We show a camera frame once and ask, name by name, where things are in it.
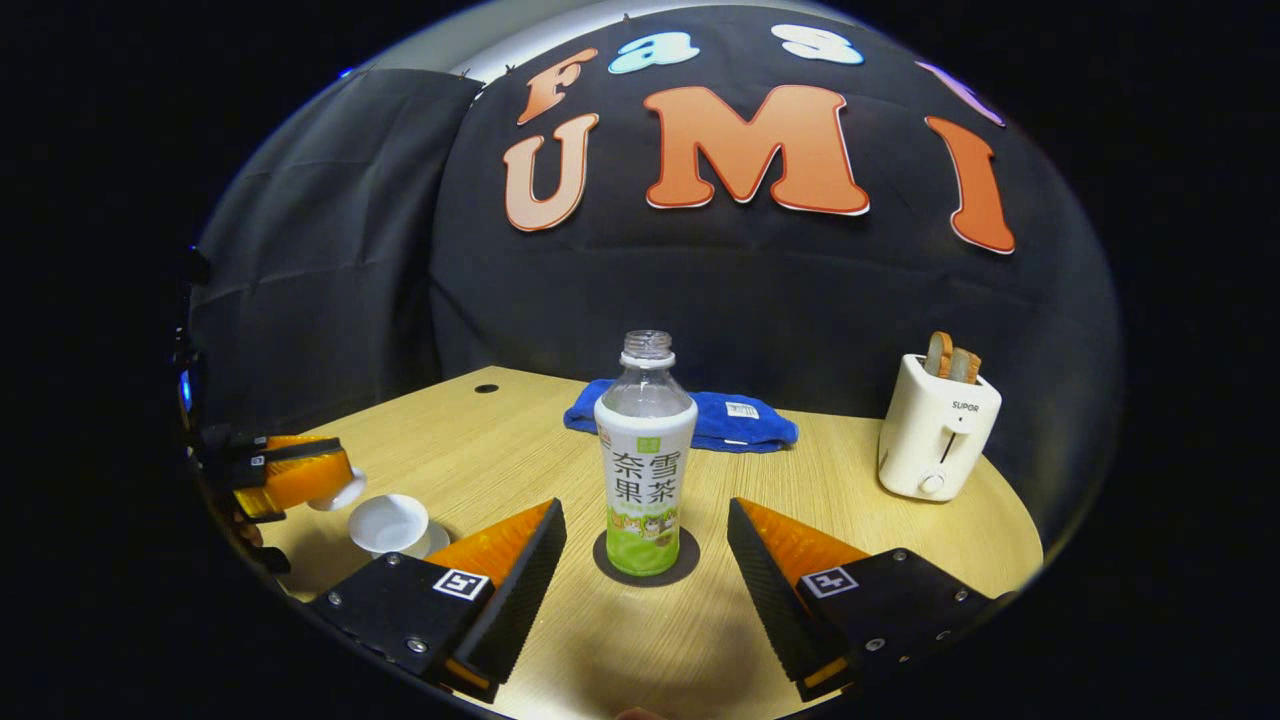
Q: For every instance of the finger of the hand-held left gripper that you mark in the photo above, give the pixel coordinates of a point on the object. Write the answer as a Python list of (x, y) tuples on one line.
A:
[(290, 450), (300, 485)]

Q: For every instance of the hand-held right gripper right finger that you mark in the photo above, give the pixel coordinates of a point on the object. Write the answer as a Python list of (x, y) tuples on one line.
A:
[(770, 600)]

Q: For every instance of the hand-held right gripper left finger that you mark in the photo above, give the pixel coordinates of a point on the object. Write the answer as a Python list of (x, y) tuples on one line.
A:
[(520, 590)]

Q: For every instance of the white teacup lid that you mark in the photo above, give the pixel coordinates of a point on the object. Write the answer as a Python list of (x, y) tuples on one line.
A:
[(345, 495)]

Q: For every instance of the dark brown round coaster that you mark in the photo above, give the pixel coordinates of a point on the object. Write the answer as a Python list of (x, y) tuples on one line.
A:
[(691, 556)]

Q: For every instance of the clear water bottle green label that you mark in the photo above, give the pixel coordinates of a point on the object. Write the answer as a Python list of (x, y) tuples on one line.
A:
[(645, 470)]

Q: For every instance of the white saucer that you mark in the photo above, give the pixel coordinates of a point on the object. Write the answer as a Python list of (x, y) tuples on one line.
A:
[(438, 541)]

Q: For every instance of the blue folded towel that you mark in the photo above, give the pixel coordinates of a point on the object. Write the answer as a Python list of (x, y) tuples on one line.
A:
[(740, 425)]

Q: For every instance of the white toaster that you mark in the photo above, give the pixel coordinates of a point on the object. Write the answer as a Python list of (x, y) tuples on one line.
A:
[(935, 440)]

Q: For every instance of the toasted bread slice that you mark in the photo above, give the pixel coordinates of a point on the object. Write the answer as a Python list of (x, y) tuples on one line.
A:
[(938, 355), (966, 366)]

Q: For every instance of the black backdrop cloth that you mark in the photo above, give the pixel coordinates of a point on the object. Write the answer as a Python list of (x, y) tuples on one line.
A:
[(780, 300)]

